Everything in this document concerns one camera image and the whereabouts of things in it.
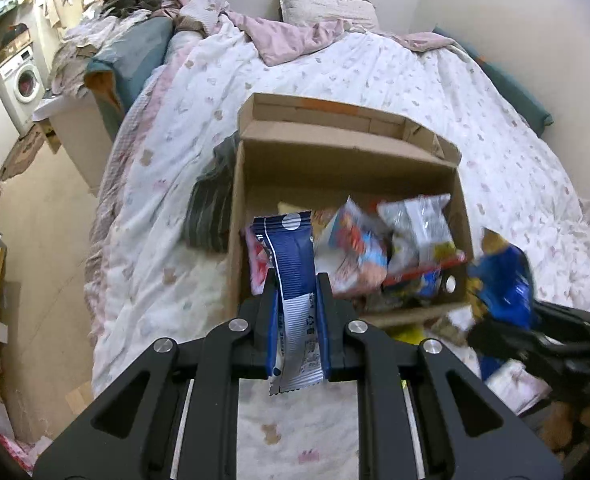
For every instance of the blue white striped snack packet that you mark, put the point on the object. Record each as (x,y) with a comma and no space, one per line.
(290,265)

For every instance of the red plastic bag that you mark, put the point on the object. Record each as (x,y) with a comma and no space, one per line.
(15,452)

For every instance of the red snack packet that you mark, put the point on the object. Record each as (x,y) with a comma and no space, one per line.
(425,266)

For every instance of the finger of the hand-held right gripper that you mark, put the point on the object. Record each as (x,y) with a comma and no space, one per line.
(520,342)
(565,314)

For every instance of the grey blue cushion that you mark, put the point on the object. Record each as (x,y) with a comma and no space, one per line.
(140,55)

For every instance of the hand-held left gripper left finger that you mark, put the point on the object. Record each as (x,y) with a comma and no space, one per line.
(261,332)

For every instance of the white washing machine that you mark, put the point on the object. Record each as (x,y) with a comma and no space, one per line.
(20,85)

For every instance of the blue yellow snack bag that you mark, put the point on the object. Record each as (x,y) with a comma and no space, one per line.
(505,280)

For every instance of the dark striped cloth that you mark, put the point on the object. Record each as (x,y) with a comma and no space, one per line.
(210,210)

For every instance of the pale yellow packet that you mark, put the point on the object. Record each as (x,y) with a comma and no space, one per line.
(295,208)

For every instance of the pink crab stick packet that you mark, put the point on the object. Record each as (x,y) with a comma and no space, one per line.
(257,265)

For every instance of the grey white pillow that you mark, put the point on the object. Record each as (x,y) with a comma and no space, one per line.
(325,7)

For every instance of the printed white blanket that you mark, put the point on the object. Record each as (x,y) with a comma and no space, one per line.
(325,75)

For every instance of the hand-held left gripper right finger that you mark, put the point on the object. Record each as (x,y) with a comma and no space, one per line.
(323,330)

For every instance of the white storage bin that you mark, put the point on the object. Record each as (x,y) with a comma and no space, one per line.
(75,130)

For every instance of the white pink packet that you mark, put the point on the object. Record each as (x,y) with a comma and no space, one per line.
(517,385)

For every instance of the orange patterned cloth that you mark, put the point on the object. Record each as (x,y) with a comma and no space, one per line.
(585,430)

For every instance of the brown floor mat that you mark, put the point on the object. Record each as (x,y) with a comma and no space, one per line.
(22,152)

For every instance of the silver white snack packet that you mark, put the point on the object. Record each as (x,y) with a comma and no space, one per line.
(415,225)

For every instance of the large white red snack bag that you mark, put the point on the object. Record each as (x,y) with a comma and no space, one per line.
(355,250)

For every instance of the teal pillow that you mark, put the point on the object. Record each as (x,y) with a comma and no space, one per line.
(510,90)

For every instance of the cardboard box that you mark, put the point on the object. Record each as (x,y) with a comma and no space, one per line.
(345,145)

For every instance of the pink quilt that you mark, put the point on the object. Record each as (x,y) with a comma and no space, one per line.
(295,35)

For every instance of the floral crumpled quilt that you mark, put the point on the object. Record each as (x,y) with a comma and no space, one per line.
(80,45)

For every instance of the cardboard piece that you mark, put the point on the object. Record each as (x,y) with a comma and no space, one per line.
(79,399)

